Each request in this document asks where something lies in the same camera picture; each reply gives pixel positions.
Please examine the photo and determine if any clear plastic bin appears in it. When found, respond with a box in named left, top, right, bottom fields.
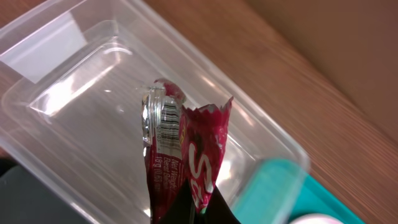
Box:
left=1, top=0, right=309, bottom=223

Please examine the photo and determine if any large white plate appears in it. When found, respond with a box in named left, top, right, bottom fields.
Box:
left=289, top=213, right=343, bottom=224

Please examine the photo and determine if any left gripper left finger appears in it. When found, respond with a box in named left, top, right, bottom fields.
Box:
left=159, top=180, right=196, bottom=224

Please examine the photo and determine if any teal serving tray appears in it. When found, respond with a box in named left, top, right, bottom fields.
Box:
left=232, top=159, right=364, bottom=224

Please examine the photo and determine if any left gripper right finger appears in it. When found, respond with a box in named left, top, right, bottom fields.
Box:
left=203, top=187, right=240, bottom=224

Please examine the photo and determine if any black tray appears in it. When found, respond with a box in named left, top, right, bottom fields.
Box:
left=1, top=158, right=88, bottom=224

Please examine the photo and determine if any red snack wrapper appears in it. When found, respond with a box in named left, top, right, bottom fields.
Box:
left=142, top=78, right=233, bottom=223

